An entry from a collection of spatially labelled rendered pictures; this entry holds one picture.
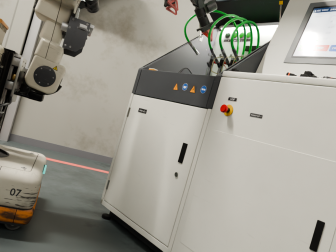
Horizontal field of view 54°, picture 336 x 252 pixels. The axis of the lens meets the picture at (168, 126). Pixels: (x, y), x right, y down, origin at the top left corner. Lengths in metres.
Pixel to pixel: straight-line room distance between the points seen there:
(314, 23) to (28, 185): 1.52
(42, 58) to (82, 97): 2.32
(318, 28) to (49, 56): 1.30
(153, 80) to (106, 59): 2.18
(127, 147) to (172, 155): 0.41
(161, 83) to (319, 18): 0.86
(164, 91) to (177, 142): 0.33
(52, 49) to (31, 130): 2.40
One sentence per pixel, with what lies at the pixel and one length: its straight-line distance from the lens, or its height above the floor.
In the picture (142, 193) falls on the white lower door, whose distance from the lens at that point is 1.84.
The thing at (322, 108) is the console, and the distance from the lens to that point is 1.29.
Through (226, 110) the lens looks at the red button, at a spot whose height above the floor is 0.79.
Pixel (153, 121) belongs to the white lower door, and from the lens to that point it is 1.87.
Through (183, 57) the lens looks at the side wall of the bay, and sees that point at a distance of 2.30.
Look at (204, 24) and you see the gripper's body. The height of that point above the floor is 1.27.
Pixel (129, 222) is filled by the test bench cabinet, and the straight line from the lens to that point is 1.92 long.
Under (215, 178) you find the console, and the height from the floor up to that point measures 0.50.
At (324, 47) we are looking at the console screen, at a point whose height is 1.19.
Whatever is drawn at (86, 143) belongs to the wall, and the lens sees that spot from 4.10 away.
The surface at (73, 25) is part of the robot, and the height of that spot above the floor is 1.00.
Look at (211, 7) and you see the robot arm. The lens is 2.02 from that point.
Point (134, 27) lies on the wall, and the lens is 4.22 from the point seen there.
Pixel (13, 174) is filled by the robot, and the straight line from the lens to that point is 1.63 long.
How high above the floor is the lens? 0.67
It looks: level
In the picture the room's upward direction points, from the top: 16 degrees clockwise
